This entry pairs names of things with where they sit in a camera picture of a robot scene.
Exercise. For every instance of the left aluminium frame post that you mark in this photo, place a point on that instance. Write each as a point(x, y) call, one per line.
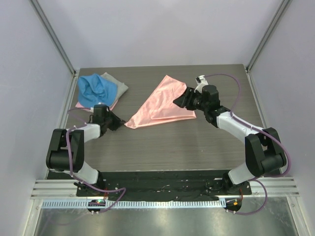
point(51, 33)

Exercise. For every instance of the aluminium front rail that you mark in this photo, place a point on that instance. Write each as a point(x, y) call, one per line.
point(65, 189)

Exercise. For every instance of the right aluminium frame post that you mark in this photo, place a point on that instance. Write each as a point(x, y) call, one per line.
point(280, 12)

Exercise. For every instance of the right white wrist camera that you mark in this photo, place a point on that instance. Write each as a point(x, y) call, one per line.
point(201, 82)

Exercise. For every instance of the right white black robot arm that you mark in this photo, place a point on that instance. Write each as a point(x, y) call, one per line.
point(263, 151)

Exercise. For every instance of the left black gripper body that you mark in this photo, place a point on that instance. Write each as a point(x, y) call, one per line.
point(110, 120)

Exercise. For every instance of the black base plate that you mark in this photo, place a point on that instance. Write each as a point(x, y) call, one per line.
point(171, 185)

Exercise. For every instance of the blue cloth napkin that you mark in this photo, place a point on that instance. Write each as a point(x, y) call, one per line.
point(93, 89)

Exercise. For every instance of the pink satin napkin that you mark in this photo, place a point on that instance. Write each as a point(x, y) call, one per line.
point(159, 107)

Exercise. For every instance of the pink cloth under pile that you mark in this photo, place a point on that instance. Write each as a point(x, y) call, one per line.
point(91, 109)

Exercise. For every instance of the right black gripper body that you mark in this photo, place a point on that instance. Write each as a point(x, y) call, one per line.
point(195, 101)

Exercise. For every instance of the white slotted cable duct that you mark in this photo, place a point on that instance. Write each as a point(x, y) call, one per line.
point(98, 204)

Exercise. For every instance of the grey cloth napkin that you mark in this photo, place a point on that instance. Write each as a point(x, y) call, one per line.
point(121, 87)

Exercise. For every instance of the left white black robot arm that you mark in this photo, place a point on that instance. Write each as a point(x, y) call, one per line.
point(66, 151)

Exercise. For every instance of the aluminium frame post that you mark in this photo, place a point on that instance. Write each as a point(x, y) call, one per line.
point(51, 33)
point(280, 12)

